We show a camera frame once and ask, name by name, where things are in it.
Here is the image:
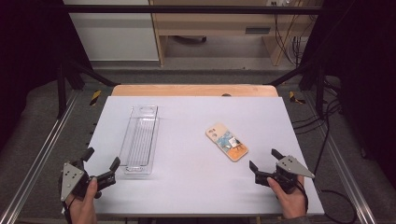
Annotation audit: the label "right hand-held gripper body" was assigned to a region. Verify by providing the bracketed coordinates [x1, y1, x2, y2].
[254, 155, 316, 194]

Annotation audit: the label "beige printed phone case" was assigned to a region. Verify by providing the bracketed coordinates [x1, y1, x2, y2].
[205, 121, 249, 162]

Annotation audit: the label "white power strip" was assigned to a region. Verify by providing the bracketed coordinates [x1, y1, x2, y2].
[265, 0, 301, 7]

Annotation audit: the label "grey desk handle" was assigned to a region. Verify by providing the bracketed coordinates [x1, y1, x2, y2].
[244, 26, 272, 35]

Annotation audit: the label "black floor cables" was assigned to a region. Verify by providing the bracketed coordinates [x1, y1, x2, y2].
[291, 76, 344, 176]

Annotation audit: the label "wooden table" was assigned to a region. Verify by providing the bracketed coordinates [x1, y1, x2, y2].
[110, 83, 279, 98]

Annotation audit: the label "black horizontal frame bar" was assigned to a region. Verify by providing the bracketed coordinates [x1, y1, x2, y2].
[62, 4, 325, 15]

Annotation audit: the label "white cabinet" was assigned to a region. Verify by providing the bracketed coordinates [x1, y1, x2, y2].
[63, 0, 160, 62]

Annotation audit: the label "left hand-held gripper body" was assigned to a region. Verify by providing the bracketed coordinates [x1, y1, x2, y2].
[59, 160, 117, 203]

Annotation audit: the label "black hanging cables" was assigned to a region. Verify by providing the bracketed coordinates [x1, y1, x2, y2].
[273, 5, 316, 67]

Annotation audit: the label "black looped floor cable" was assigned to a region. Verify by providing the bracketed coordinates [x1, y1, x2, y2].
[318, 189, 360, 224]

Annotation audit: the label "person's left hand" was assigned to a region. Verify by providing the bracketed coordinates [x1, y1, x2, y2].
[65, 176, 99, 224]

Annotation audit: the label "black curtain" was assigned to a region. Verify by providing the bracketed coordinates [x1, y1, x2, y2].
[298, 0, 396, 183]
[0, 0, 92, 152]

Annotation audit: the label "white table cover sheet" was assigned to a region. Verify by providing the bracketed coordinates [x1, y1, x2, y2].
[92, 95, 326, 217]

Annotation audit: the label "person's right hand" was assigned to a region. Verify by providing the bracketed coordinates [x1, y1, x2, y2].
[266, 176, 309, 220]

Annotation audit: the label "yellow black tape strip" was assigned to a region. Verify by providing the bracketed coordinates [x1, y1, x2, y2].
[89, 90, 103, 107]
[288, 91, 306, 105]

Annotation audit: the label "clear plastic tray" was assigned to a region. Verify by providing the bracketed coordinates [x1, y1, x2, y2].
[119, 105, 161, 175]

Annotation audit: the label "black frame strut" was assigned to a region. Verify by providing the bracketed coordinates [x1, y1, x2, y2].
[56, 58, 120, 119]
[266, 60, 327, 119]

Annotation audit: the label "aluminium floor rail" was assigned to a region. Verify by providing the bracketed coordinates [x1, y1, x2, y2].
[302, 92, 378, 224]
[0, 89, 79, 224]

